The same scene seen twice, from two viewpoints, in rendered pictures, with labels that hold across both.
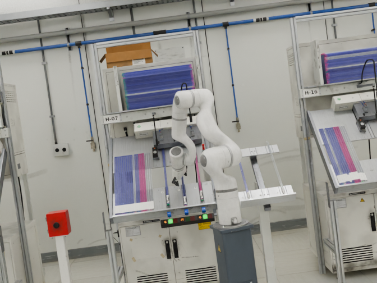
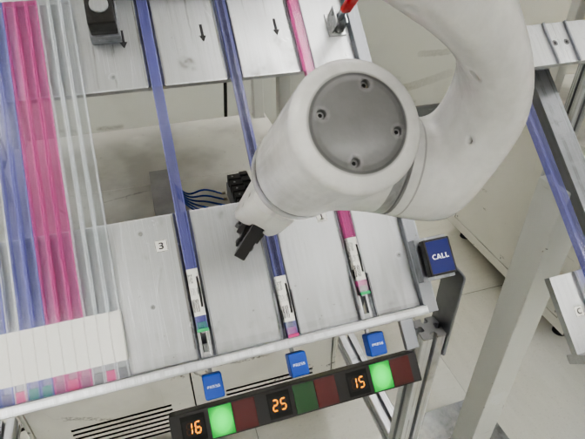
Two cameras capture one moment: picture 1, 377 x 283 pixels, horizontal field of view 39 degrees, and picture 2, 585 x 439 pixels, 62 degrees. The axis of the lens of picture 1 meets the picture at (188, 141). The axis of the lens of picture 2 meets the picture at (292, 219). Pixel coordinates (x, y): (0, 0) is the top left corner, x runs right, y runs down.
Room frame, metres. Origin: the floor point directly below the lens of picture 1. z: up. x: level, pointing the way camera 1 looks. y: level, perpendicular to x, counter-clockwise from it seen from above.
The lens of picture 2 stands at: (2.92, 0.20, 1.22)
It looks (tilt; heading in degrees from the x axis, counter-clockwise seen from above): 36 degrees down; 343
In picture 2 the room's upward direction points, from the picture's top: straight up
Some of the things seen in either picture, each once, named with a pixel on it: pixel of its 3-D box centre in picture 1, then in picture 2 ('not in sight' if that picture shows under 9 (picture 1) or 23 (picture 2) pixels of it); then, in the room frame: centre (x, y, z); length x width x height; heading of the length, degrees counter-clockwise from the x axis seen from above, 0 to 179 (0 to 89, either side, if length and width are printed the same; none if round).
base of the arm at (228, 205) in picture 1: (228, 207); not in sight; (2.78, -0.17, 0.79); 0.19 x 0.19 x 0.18
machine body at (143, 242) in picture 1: (173, 248); (173, 280); (3.96, 0.22, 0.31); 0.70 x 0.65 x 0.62; 91
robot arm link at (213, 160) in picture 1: (218, 169); not in sight; (2.77, -0.14, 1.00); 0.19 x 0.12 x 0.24; 120
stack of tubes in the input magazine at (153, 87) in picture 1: (159, 87); not in sight; (3.84, 0.16, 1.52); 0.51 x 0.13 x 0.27; 91
